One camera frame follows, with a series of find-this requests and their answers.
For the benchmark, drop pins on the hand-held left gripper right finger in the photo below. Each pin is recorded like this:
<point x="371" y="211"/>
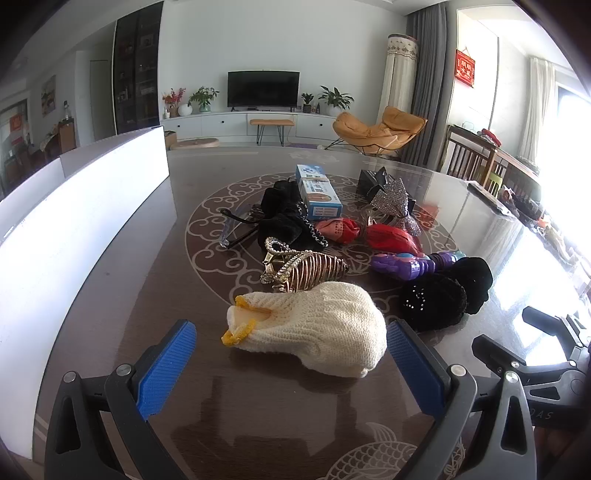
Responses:
<point x="411" y="364"/>

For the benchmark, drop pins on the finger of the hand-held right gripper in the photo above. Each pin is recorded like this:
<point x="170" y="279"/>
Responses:
<point x="554" y="325"/>
<point x="489" y="348"/>

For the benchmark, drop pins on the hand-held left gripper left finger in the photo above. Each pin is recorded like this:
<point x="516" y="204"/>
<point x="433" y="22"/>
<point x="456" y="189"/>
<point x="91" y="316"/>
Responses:
<point x="166" y="364"/>

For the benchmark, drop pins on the purple plastic toy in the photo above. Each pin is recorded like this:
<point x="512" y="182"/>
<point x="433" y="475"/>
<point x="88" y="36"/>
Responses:
<point x="401" y="266"/>

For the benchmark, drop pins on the white foam board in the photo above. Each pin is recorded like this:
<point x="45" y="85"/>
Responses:
<point x="69" y="240"/>

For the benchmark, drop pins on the long blue white carton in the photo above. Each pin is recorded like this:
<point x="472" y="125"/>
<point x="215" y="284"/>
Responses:
<point x="323" y="203"/>

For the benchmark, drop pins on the black paper box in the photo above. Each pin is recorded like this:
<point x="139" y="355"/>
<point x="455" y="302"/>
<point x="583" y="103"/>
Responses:
<point x="368" y="182"/>

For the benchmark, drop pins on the dark wooden desktop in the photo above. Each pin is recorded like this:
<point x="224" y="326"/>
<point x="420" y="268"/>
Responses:
<point x="231" y="415"/>

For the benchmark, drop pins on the black rhinestone scrunchie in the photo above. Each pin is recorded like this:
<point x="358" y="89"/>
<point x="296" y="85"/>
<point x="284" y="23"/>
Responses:
<point x="431" y="304"/>

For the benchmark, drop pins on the plain black velvet scrunchie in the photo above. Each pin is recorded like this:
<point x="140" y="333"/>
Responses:
<point x="473" y="277"/>

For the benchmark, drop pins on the cream knit glove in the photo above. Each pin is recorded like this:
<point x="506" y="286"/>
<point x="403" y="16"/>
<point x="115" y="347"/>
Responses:
<point x="323" y="323"/>

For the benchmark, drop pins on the ribbed metal hair claw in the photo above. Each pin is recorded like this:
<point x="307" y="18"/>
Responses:
<point x="318" y="272"/>

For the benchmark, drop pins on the rhinestone hair comb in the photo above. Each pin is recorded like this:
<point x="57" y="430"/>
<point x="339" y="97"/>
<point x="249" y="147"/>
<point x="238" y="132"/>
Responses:
<point x="277" y="251"/>

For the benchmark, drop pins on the rhinestone bow hair clip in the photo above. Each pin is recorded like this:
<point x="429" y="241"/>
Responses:
<point x="395" y="203"/>

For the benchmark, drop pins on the wooden chair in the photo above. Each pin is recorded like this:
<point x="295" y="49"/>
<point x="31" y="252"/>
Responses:
<point x="466" y="157"/>

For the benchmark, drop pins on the red cloth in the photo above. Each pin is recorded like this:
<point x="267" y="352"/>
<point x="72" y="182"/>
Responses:
<point x="490" y="136"/>

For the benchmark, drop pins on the small blue white carton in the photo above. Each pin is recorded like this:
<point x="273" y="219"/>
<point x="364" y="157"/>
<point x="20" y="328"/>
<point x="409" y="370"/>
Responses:
<point x="310" y="170"/>

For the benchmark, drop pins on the white sheer curtain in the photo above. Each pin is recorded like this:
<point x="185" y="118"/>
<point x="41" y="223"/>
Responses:
<point x="540" y="106"/>

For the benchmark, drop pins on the round tan mat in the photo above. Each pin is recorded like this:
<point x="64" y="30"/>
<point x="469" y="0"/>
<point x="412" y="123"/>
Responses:
<point x="198" y="143"/>

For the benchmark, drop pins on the cardboard box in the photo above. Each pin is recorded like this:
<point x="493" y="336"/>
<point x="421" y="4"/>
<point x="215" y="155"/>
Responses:
<point x="170" y="140"/>

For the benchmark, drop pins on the orange lounge chair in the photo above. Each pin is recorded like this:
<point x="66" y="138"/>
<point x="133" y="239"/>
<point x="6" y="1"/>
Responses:
<point x="369" y="131"/>

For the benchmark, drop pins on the white TV cabinet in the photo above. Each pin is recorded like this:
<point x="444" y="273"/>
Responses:
<point x="207" y="125"/>

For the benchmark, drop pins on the purple floor mat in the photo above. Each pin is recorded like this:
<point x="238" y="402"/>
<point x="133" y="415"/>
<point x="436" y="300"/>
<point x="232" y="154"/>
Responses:
<point x="302" y="146"/>

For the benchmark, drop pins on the wooden side cabinet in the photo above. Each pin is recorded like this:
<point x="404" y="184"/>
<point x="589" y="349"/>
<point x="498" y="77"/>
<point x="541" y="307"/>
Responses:
<point x="67" y="136"/>

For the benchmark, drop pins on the white round vase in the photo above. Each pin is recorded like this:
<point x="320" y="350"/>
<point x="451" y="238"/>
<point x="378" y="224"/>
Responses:
<point x="184" y="110"/>

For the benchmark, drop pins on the red flower vase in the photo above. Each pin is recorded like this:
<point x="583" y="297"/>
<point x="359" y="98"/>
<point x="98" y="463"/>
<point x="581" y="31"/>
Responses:
<point x="173" y="101"/>

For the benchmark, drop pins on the wooden bench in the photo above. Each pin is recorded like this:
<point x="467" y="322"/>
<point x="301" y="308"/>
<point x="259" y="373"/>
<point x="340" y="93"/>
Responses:
<point x="271" y="122"/>

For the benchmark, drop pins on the bushy green potted plant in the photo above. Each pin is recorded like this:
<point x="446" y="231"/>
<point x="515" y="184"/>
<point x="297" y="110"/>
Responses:
<point x="203" y="98"/>

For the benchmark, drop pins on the grey curtain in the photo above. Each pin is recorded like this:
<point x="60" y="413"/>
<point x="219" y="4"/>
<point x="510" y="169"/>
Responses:
<point x="427" y="83"/>

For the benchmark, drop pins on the large leafy potted plant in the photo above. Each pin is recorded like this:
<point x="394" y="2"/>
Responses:
<point x="336" y="99"/>

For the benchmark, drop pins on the small potted plant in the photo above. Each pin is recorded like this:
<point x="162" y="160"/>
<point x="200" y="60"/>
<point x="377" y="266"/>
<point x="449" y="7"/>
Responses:
<point x="307" y="102"/>

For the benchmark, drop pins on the red door poster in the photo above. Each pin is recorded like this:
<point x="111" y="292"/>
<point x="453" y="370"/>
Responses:
<point x="15" y="123"/>

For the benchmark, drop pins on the covered standing air conditioner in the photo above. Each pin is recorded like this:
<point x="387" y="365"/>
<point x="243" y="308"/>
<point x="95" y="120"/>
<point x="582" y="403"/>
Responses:
<point x="400" y="78"/>

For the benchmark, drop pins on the black television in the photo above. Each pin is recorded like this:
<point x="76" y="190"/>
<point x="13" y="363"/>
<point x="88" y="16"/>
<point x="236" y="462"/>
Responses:
<point x="263" y="90"/>

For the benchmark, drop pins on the dark glass display cabinet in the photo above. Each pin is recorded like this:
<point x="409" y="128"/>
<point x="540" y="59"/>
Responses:
<point x="138" y="69"/>

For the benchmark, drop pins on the red wall hanging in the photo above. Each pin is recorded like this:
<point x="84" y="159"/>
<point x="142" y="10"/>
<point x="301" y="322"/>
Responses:
<point x="465" y="69"/>

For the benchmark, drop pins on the wall painting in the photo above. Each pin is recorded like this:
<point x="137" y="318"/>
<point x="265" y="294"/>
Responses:
<point x="48" y="94"/>

